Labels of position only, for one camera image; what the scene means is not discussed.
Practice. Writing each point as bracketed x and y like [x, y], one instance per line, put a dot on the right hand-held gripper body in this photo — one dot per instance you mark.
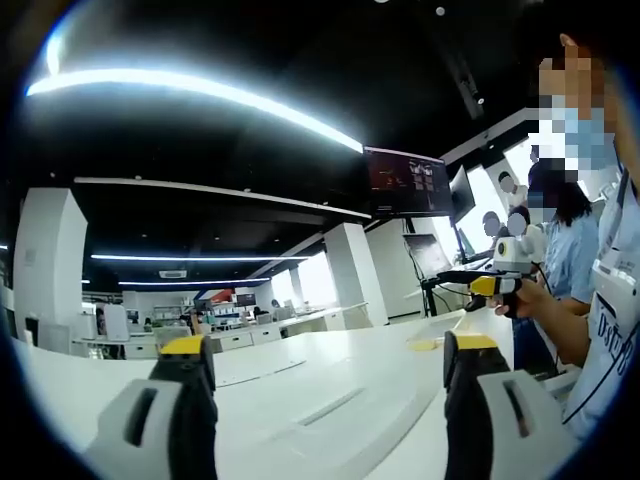
[510, 250]

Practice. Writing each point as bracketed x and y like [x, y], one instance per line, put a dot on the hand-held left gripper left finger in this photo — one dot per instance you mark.
[150, 430]

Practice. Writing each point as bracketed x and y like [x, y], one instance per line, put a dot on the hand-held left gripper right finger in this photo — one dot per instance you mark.
[480, 415]

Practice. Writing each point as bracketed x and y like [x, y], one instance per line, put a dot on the person's right hand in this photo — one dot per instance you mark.
[530, 302]

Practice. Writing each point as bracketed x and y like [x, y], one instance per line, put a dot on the tilted dark monitor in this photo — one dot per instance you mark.
[462, 192]

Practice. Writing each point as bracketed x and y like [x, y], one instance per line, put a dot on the black monitor stand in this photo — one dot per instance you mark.
[425, 290]

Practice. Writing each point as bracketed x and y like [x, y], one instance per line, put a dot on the small dark screen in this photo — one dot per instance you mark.
[426, 255]

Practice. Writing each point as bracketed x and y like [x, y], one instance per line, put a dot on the white chest device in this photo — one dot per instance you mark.
[617, 277]

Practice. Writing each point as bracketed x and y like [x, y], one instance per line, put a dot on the white appliance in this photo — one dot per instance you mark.
[115, 322]

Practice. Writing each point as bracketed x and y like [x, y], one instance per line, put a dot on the person's torso in white shirt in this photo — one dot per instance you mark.
[617, 320]

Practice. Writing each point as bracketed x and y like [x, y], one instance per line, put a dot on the ceiling air vent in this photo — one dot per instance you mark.
[172, 273]

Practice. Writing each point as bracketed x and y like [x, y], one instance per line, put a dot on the white background counter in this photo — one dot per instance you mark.
[280, 327]

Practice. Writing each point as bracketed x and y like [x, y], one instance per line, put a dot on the thin ceiling light strip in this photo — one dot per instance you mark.
[200, 257]

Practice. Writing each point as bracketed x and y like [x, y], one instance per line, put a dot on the long curved ceiling light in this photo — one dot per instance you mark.
[200, 85]

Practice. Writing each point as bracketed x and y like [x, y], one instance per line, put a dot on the large dark wall monitor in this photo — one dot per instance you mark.
[405, 182]

